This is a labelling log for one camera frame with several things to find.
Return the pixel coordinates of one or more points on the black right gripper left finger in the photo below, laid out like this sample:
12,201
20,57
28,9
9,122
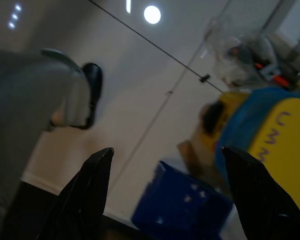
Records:
82,195

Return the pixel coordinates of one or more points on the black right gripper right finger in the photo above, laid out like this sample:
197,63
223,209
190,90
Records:
260,200

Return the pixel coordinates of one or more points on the blue and yellow bag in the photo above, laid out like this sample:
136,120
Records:
277,120

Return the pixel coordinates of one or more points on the blue box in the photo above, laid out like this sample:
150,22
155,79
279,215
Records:
177,200

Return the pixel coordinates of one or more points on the brown cardboard box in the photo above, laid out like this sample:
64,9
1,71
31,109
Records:
190,155

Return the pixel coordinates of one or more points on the small black floor clip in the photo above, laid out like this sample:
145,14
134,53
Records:
205,78

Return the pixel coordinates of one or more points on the clear plastic bag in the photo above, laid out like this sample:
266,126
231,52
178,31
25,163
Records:
230,50

